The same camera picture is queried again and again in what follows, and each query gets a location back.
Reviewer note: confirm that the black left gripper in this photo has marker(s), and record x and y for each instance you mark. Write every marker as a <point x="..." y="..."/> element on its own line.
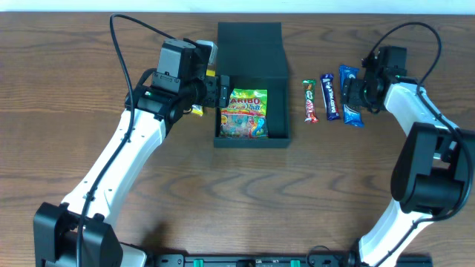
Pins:
<point x="223" y="91"/>

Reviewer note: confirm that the yellow Hacks candy bag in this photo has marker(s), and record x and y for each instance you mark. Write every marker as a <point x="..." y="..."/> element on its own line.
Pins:
<point x="198" y="108"/>

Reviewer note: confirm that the Haribo worms candy bag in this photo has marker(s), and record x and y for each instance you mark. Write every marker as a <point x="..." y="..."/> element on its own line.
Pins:
<point x="245" y="116"/>

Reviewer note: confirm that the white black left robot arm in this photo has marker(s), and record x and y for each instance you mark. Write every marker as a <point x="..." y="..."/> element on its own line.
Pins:
<point x="80" y="230"/>

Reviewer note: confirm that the KitKat Milo bar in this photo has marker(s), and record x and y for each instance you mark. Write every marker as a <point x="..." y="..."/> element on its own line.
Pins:
<point x="309" y="92"/>

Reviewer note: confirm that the Dairy Milk chocolate bar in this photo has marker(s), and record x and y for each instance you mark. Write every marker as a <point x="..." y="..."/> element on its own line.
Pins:
<point x="329" y="96"/>

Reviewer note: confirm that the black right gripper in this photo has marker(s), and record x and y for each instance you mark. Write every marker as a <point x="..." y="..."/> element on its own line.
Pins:
<point x="347" y="92"/>

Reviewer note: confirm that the black open gift box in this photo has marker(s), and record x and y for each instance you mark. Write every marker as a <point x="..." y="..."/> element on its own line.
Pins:
<point x="252" y="54"/>

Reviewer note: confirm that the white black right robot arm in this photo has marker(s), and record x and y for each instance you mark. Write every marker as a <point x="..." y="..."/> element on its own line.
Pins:
<point x="431" y="181"/>

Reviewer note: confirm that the blue Oreo cookie pack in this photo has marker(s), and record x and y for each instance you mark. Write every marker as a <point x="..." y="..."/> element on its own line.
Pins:
<point x="351" y="115"/>

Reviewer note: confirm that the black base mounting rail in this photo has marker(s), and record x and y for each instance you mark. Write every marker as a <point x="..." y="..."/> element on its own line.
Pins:
<point x="179" y="260"/>

